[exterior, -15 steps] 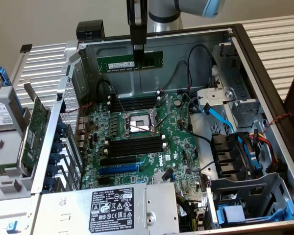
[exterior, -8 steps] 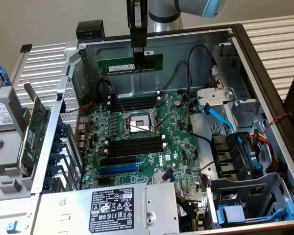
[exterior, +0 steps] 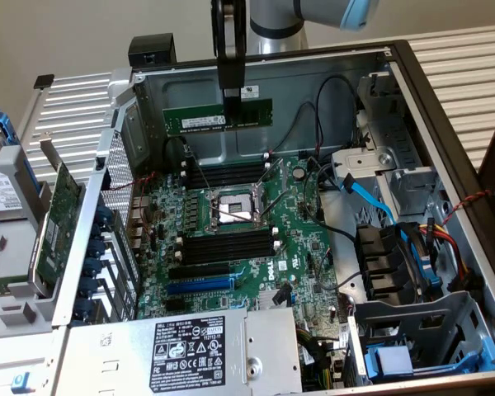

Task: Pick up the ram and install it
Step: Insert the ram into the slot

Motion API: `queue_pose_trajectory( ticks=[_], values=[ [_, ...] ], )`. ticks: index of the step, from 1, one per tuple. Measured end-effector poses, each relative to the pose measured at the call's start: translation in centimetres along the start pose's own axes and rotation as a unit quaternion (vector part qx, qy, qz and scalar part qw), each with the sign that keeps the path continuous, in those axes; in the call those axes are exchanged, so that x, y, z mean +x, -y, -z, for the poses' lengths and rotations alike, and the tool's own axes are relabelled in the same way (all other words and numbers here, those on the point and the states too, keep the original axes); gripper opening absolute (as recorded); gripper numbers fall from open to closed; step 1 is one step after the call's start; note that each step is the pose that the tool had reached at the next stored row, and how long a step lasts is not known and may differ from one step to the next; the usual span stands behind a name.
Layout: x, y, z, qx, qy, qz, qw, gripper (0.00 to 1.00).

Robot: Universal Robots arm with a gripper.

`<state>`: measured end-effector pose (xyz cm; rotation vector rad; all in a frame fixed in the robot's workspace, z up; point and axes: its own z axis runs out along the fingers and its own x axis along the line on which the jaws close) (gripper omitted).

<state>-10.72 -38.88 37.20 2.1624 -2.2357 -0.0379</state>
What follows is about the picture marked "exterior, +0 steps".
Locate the black box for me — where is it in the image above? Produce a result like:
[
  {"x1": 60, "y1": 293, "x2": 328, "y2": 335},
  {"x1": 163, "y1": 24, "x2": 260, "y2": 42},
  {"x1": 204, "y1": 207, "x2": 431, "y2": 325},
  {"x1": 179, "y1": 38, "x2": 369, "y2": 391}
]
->
[{"x1": 127, "y1": 33, "x2": 178, "y2": 69}]

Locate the open grey PC case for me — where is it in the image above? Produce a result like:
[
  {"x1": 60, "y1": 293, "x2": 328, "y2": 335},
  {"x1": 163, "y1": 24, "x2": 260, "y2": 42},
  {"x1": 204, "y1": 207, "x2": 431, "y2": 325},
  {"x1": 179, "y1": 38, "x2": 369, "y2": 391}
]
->
[{"x1": 51, "y1": 39, "x2": 495, "y2": 396}]

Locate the thin metal locking lever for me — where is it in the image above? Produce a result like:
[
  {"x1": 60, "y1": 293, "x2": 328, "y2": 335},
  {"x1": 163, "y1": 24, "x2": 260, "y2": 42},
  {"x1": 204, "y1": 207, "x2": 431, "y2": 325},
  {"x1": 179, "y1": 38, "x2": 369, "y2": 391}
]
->
[
  {"x1": 260, "y1": 191, "x2": 288, "y2": 219},
  {"x1": 186, "y1": 150, "x2": 218, "y2": 197}
]

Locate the metal socket cover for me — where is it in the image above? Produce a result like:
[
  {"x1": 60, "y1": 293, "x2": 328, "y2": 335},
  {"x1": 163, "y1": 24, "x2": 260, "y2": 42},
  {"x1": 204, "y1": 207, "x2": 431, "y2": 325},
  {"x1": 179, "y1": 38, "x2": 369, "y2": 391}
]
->
[{"x1": 257, "y1": 158, "x2": 290, "y2": 195}]

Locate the metal CPU socket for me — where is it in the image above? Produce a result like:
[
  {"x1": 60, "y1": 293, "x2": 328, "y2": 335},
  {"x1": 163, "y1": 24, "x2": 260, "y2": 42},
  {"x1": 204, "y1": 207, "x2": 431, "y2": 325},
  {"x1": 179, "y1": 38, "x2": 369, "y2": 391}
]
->
[{"x1": 204, "y1": 181, "x2": 273, "y2": 237}]

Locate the black table end cap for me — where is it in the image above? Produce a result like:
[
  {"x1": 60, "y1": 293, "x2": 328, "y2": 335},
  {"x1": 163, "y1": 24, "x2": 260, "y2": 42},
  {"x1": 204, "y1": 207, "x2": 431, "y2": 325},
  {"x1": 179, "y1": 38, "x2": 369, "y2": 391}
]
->
[{"x1": 32, "y1": 73, "x2": 56, "y2": 90}]

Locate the tall grey metal disk bay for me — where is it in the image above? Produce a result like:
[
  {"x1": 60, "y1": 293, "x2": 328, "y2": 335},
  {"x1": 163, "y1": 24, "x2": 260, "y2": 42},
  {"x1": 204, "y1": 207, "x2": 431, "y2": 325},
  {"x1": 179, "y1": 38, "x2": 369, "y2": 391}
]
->
[{"x1": 329, "y1": 71, "x2": 445, "y2": 220}]

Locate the blue card retention clip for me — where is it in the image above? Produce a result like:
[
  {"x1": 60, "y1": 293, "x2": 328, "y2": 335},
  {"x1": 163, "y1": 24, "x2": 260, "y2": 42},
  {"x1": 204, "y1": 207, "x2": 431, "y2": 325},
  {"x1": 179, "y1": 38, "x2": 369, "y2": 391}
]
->
[
  {"x1": 82, "y1": 256, "x2": 103, "y2": 278},
  {"x1": 73, "y1": 296, "x2": 95, "y2": 321},
  {"x1": 78, "y1": 275, "x2": 99, "y2": 297},
  {"x1": 85, "y1": 238, "x2": 107, "y2": 260},
  {"x1": 93, "y1": 204, "x2": 115, "y2": 228}
]

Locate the green Dell motherboard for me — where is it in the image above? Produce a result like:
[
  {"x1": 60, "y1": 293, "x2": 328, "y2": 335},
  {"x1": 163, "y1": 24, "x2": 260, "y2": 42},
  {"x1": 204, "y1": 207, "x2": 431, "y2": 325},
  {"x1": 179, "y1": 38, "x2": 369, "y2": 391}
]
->
[{"x1": 134, "y1": 153, "x2": 351, "y2": 329}]

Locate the long black expansion slot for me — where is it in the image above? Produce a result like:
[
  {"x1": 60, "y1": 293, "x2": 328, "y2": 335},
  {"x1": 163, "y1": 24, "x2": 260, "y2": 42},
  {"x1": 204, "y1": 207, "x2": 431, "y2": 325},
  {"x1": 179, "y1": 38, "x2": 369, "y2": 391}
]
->
[{"x1": 167, "y1": 262, "x2": 233, "y2": 282}]

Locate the blue expansion slot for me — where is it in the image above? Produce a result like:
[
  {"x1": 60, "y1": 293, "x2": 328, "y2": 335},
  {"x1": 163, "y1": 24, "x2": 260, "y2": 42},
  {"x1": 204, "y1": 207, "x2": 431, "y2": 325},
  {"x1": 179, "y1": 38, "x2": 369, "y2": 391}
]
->
[{"x1": 166, "y1": 276, "x2": 236, "y2": 296}]

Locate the green graphics card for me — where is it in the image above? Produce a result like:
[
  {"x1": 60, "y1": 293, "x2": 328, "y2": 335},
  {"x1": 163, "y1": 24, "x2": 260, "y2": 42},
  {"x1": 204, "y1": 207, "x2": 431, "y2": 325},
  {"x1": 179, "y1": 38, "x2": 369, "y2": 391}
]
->
[{"x1": 27, "y1": 139, "x2": 87, "y2": 299}]

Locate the small silver heat sink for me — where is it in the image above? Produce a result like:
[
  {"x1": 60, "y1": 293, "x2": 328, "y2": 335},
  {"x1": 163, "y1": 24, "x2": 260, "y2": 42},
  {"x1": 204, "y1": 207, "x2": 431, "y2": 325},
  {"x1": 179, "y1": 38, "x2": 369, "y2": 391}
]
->
[{"x1": 257, "y1": 288, "x2": 293, "y2": 311}]

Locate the silver hard disk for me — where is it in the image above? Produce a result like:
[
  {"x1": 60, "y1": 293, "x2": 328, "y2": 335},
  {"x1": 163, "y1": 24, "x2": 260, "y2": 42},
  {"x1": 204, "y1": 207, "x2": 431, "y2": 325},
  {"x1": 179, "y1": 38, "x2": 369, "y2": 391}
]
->
[{"x1": 0, "y1": 122, "x2": 31, "y2": 224}]

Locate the grey parts rack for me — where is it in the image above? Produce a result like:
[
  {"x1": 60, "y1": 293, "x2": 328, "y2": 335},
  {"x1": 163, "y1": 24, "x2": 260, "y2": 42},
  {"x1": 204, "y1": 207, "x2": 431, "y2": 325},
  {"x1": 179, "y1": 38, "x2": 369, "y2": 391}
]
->
[{"x1": 0, "y1": 146, "x2": 88, "y2": 344}]

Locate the low grey metal disk bay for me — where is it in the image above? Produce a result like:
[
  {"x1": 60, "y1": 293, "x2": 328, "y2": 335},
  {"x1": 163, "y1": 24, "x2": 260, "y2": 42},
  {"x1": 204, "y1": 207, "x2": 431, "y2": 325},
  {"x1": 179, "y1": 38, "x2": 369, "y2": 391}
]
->
[{"x1": 345, "y1": 290, "x2": 495, "y2": 389}]

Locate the silver power supply unit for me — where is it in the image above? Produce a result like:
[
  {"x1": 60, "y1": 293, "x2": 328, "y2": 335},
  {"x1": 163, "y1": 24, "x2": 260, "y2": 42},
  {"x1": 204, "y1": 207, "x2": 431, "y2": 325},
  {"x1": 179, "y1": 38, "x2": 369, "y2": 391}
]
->
[{"x1": 53, "y1": 307, "x2": 304, "y2": 396}]

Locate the blue plastic disk caddy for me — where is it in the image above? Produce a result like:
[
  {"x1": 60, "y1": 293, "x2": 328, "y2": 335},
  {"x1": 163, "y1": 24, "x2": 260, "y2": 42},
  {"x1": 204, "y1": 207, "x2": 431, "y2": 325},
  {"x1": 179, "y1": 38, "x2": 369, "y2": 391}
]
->
[{"x1": 364, "y1": 335, "x2": 495, "y2": 383}]

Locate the blue square button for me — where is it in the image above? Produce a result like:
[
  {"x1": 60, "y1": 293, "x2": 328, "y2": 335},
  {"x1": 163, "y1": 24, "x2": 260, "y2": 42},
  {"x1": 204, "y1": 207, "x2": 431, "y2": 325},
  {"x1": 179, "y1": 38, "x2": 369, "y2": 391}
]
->
[{"x1": 10, "y1": 370, "x2": 32, "y2": 395}]

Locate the black looped wire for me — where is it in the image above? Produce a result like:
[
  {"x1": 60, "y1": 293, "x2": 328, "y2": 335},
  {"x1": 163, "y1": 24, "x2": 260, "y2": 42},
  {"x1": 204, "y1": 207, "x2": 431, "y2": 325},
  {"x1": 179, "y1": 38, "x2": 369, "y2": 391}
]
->
[
  {"x1": 314, "y1": 74, "x2": 361, "y2": 157},
  {"x1": 271, "y1": 101, "x2": 322, "y2": 153}
]

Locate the red black twisted wire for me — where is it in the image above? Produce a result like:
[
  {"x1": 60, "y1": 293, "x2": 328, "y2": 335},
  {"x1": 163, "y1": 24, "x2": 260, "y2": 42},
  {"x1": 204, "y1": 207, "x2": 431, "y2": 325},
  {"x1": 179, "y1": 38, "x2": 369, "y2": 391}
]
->
[
  {"x1": 108, "y1": 171, "x2": 158, "y2": 193},
  {"x1": 440, "y1": 188, "x2": 494, "y2": 226}
]

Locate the light blue SATA wire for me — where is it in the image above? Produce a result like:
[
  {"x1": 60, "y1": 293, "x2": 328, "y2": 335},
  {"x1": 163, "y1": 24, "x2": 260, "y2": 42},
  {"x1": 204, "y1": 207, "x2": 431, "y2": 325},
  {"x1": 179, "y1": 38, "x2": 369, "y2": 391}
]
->
[{"x1": 340, "y1": 172, "x2": 444, "y2": 290}]

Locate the blue disk carrier rail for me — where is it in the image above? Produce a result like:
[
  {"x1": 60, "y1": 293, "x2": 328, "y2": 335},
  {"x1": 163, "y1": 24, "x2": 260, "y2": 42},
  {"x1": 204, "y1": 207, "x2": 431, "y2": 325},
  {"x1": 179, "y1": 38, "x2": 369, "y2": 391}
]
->
[{"x1": 0, "y1": 107, "x2": 40, "y2": 195}]

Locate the yellow red black wire bundle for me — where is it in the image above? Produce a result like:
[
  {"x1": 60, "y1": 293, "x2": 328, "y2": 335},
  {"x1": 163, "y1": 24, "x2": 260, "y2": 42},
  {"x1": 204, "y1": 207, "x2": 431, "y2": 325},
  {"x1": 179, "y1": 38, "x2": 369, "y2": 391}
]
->
[{"x1": 419, "y1": 217, "x2": 476, "y2": 290}]

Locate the yellow black power wire bundle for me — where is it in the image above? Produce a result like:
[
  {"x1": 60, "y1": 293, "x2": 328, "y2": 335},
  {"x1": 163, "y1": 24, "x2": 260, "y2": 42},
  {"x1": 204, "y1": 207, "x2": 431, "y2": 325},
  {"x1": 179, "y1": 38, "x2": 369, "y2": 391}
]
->
[{"x1": 295, "y1": 325, "x2": 347, "y2": 391}]

